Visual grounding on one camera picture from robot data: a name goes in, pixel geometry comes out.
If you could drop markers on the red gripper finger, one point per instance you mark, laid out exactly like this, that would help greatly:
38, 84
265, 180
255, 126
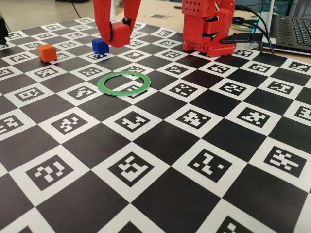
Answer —
132, 12
103, 17

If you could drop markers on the red cube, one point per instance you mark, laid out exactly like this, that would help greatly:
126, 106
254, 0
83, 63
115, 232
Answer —
120, 35

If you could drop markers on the blue cube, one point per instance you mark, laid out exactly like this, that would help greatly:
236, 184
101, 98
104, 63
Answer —
98, 47

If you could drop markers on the orange cube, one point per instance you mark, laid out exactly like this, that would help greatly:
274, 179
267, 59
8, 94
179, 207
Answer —
46, 53

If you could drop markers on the red robot arm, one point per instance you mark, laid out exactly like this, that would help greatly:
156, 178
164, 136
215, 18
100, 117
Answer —
194, 29

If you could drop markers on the printed marker paper strip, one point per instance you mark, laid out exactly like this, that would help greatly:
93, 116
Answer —
158, 16

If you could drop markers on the black device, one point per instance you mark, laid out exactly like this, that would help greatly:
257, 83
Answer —
2, 31

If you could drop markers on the black white marker checkerboard mat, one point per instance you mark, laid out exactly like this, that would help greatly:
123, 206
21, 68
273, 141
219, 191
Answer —
155, 150

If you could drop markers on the grey laptop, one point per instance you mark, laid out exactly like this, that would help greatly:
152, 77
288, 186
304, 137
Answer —
291, 31

